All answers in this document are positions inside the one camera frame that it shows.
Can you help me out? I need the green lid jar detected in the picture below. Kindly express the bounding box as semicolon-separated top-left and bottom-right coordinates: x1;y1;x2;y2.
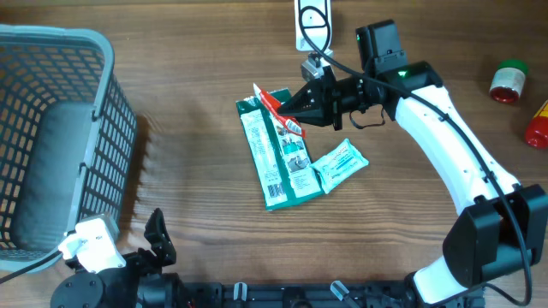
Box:
489;59;528;104

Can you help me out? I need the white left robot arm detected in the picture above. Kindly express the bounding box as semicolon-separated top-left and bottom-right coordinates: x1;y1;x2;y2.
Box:
51;208;194;307

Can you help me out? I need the green sponge package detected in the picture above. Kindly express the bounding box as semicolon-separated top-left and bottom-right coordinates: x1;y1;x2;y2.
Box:
235;96;324;211

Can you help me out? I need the red sauce squeeze bottle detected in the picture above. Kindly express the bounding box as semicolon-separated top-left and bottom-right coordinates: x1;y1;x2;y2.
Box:
525;101;548;149

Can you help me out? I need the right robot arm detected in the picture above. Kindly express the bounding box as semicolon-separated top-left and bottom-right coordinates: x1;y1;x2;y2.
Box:
279;20;547;307

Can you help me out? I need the white barcode scanner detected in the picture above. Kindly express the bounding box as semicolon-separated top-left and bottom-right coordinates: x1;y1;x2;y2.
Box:
294;0;332;51

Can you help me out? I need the grey plastic shopping basket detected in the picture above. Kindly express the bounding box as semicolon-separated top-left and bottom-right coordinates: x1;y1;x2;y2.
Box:
1;25;138;272

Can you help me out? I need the left camera cable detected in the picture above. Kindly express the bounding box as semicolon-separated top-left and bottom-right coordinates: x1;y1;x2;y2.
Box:
0;250;65;286

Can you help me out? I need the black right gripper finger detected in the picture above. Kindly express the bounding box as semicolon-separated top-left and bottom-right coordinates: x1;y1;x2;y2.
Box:
277;79;327;114
282;107;333;127

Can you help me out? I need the red candy bar wrapper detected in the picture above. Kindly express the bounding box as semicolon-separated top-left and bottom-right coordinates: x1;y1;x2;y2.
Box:
253;84;306;138

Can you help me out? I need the teal wet wipes pack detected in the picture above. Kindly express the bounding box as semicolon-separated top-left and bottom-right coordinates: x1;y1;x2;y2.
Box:
311;139;369;194

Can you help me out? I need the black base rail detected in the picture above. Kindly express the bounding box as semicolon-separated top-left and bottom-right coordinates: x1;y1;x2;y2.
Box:
173;281;426;308

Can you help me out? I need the camera cable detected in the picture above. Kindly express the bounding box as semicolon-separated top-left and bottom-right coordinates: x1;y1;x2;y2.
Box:
0;250;65;286
297;0;533;307

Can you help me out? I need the right camera cable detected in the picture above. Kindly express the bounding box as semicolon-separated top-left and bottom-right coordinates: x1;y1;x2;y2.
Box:
297;0;533;307

